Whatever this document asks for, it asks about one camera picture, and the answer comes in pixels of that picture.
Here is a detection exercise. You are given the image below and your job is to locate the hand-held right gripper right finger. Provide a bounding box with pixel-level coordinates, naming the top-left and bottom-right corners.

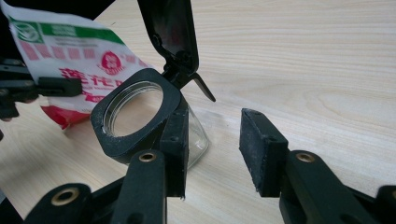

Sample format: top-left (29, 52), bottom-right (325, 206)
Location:
top-left (238, 107), bottom-right (379, 224)

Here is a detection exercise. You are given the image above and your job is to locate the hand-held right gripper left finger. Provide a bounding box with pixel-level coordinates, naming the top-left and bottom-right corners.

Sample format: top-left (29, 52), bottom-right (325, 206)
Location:
top-left (110, 96), bottom-right (191, 224)

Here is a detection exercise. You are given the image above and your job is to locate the pink and clear seasoning bag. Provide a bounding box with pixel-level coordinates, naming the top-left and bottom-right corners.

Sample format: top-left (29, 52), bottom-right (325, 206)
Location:
top-left (0, 1), bottom-right (153, 130)

